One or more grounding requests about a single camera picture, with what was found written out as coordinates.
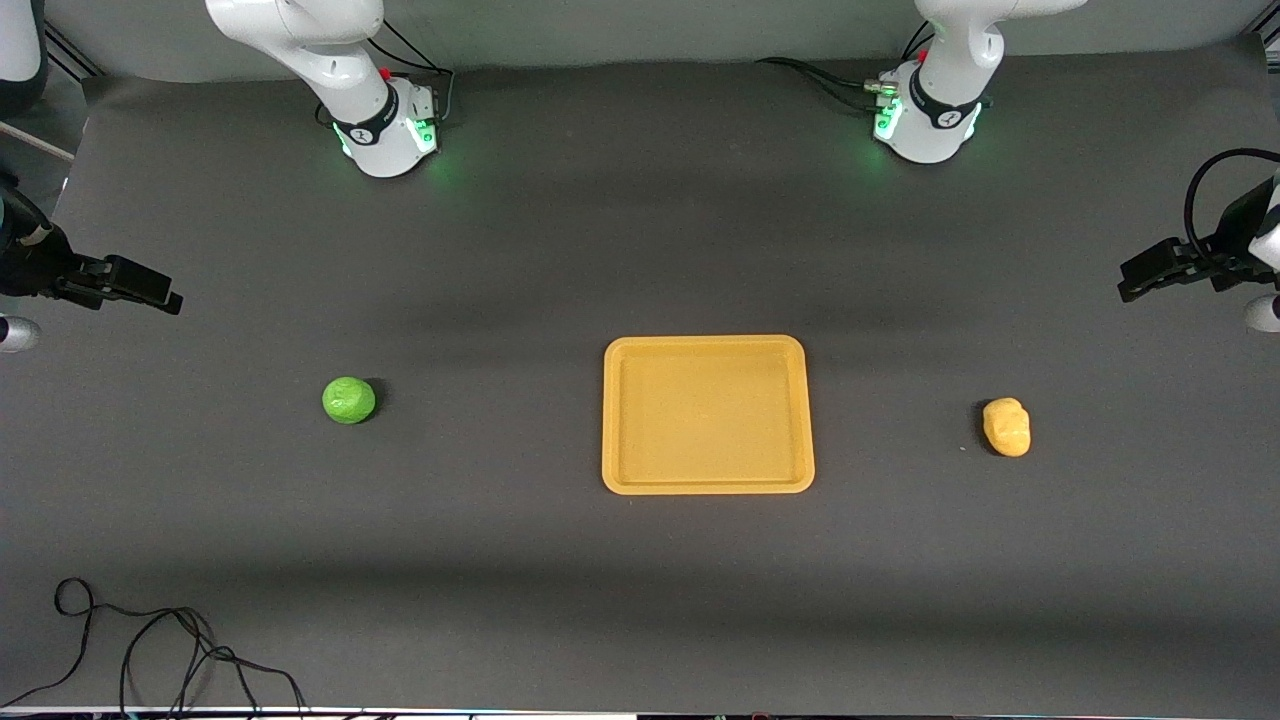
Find black left arm wrist cable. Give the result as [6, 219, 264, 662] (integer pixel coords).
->
[1185, 148, 1280, 263]

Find black right arm base cables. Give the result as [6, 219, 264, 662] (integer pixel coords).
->
[315, 20, 456, 126]

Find thin pale rod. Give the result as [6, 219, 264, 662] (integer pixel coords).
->
[0, 122, 76, 161]

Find black left arm base cables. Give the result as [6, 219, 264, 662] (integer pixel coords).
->
[755, 20, 936, 113]

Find yellow potato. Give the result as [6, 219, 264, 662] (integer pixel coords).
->
[981, 397, 1032, 459]

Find green apple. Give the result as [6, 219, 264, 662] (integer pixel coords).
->
[321, 376, 378, 425]

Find yellow plastic tray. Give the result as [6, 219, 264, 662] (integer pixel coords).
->
[601, 334, 816, 496]

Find black arm base cables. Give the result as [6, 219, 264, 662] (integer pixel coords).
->
[315, 20, 456, 126]
[755, 20, 936, 113]

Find thin black loose cable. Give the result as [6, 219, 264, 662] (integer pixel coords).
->
[0, 577, 311, 716]

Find black frame strut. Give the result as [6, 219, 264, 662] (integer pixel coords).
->
[45, 25, 101, 81]

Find dark grey table mat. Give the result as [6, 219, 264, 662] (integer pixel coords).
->
[0, 35, 1280, 716]

